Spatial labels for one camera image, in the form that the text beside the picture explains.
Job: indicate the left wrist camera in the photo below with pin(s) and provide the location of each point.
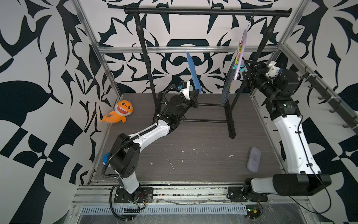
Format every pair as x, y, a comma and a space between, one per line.
184, 89

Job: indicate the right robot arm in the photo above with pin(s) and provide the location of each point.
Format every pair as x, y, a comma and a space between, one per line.
304, 176

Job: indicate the wall hook rail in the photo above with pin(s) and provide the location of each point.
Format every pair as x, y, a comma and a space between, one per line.
337, 104

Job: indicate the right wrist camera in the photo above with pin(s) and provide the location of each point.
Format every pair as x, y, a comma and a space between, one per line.
273, 70

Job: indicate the grey fabric case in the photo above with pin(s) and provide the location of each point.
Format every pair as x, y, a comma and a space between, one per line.
254, 160

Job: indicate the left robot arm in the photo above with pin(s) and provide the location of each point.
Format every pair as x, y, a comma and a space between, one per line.
123, 159

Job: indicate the orange shark plush toy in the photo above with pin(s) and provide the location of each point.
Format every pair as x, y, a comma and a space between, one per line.
122, 109

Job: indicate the blue foam insole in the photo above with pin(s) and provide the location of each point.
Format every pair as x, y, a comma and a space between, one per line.
193, 73

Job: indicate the blue round button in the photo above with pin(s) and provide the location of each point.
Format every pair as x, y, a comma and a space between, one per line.
105, 158

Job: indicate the dark grey felt insole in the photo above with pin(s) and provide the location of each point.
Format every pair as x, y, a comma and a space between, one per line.
228, 81

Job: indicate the lilac round clip hanger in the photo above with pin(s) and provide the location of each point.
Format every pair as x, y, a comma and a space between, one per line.
241, 48

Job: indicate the white cable duct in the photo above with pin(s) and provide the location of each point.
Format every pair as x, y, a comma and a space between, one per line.
171, 209

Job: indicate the black garment rack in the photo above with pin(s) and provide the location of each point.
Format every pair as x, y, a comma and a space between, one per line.
228, 107

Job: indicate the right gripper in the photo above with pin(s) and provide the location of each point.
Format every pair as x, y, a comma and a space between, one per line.
264, 68

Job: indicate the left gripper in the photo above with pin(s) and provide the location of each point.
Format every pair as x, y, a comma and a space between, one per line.
192, 98

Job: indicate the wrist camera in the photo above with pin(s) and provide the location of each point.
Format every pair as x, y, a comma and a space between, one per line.
273, 70
184, 89

